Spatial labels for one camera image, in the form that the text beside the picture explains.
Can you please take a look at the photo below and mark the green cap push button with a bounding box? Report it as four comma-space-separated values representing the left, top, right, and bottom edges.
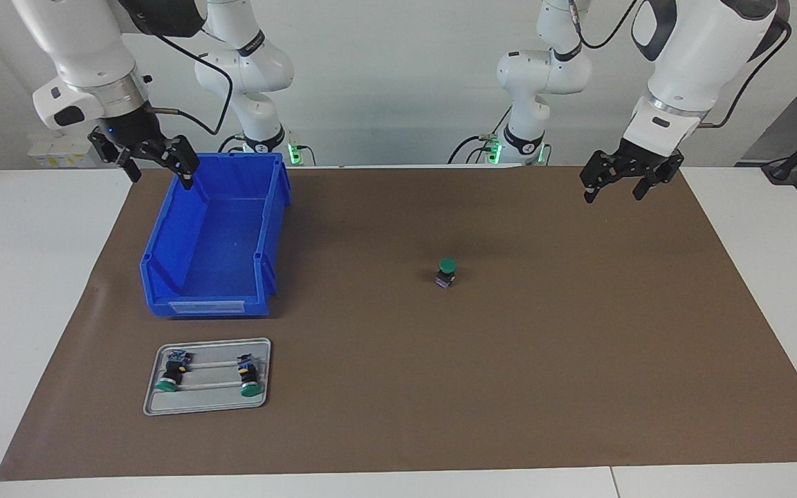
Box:
434, 257, 459, 290
235, 353, 264, 398
155, 349, 193, 393

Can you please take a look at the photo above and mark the brown paper table mat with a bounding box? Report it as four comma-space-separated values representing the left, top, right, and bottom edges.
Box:
0, 166, 797, 481

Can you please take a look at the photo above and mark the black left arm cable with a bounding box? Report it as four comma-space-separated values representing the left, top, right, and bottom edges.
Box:
570, 0, 791, 129

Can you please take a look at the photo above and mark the white power strip box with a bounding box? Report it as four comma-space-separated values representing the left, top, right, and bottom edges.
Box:
27, 135, 105, 169

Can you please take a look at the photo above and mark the grey metal tray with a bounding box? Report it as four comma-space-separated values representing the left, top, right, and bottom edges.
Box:
143, 337, 273, 417

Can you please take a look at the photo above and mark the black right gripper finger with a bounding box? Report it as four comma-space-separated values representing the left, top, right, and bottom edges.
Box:
152, 135, 200, 192
87, 130, 142, 184

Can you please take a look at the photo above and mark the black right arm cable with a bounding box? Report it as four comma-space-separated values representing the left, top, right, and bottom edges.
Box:
143, 28, 235, 136

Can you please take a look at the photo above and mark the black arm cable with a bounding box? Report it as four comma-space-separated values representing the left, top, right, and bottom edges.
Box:
143, 28, 235, 136
570, 0, 791, 129

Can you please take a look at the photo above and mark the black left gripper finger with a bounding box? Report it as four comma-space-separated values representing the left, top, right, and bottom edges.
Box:
632, 165, 670, 202
580, 149, 629, 203

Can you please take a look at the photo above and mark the blue plastic storage bin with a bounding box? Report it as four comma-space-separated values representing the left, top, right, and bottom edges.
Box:
139, 152, 293, 319

